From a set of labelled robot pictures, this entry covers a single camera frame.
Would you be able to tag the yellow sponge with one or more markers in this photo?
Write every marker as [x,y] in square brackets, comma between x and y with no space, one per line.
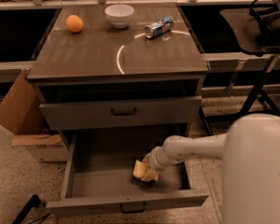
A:
[137,169]

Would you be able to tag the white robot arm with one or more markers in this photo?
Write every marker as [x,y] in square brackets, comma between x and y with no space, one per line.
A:
[250,153]

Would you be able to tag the open grey middle drawer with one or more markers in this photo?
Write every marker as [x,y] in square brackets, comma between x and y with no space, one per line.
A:
[99,175]

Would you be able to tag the closed grey upper drawer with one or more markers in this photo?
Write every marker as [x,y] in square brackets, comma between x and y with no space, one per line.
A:
[120,113]

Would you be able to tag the grey drawer cabinet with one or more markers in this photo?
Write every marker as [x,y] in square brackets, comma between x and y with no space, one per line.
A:
[103,63]

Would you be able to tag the black floor stand leg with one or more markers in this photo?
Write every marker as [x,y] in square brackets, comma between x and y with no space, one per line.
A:
[33,202]

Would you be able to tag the black folding table stand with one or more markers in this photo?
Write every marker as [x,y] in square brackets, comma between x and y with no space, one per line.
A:
[257,93]

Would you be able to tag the brown cardboard box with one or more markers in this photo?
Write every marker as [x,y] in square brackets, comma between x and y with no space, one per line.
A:
[20,114]

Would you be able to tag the white bowl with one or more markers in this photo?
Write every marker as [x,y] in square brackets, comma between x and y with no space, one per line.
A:
[119,15]

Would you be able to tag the orange fruit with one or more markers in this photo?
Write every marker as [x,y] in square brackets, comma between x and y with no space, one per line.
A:
[74,24]

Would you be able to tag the black headset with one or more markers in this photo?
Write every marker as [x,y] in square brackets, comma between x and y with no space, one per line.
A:
[268,21]

